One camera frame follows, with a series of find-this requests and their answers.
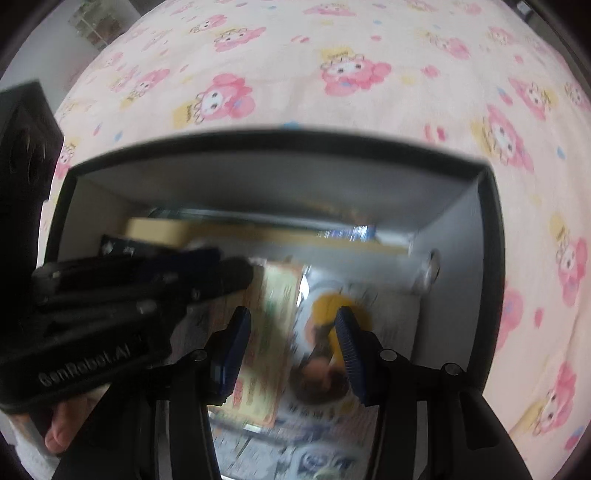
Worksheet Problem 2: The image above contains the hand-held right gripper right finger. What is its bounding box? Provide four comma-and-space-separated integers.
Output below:
333, 305, 534, 480

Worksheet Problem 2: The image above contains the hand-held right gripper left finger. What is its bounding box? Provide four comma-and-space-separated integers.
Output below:
51, 305, 254, 480

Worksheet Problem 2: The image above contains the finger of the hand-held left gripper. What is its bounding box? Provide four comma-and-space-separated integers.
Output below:
31, 248, 223, 302
42, 257, 256, 316

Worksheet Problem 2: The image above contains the yellow cartoon printed packet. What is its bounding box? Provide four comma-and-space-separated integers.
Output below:
277, 265, 422, 462

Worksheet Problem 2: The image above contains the black storage box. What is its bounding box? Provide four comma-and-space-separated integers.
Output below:
34, 129, 507, 480

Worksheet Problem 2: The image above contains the person's left hand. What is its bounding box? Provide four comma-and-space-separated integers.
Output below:
44, 391, 110, 456

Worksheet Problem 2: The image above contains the beige cardboard box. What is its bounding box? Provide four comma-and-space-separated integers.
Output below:
124, 216, 195, 253

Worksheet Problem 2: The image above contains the green orange printed card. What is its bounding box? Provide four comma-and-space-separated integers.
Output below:
208, 262, 306, 428

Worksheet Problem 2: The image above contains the blue white printed packet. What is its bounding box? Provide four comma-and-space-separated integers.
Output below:
216, 425, 371, 480

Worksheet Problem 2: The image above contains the blue silver foil packet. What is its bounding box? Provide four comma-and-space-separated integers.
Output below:
318, 224, 378, 243

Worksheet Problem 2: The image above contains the white display shelf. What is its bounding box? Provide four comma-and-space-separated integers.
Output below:
68, 0, 142, 50

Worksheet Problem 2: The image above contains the white orange cloth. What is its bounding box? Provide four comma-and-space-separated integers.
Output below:
9, 411, 63, 479

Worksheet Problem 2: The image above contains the pink cartoon printed bedsheet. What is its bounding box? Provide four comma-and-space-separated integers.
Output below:
39, 0, 591, 462

